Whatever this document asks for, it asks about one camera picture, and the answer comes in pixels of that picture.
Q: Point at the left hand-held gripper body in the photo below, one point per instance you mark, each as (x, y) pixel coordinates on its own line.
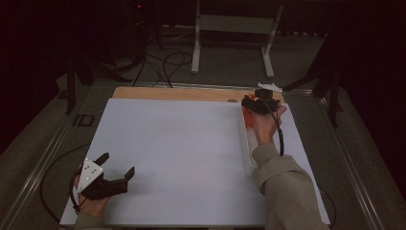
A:
(91, 174)

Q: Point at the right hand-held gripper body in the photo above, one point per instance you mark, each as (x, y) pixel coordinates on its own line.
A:
(265, 105)

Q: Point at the orange phone case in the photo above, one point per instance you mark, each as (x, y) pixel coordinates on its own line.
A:
(249, 119)

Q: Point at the long white plastic bin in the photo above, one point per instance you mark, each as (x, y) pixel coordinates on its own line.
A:
(244, 147)

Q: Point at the person's right hand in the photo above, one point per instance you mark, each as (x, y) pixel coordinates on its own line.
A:
(266, 127)

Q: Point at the person's left hand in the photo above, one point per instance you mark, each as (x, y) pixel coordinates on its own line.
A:
(92, 207)

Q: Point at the white table mat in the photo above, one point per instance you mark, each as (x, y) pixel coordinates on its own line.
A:
(166, 143)

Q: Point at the black tripod stand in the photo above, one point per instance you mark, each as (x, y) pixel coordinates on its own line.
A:
(333, 96)
(71, 83)

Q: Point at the white metal stand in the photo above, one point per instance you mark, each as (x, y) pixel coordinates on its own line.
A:
(236, 24)

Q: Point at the dark equipment with red light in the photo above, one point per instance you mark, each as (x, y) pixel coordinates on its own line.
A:
(140, 28)

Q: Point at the black floor bracket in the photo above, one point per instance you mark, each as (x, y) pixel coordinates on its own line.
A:
(76, 120)

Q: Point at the metal floor rail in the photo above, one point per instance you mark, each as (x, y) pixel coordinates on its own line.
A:
(351, 159)
(41, 163)

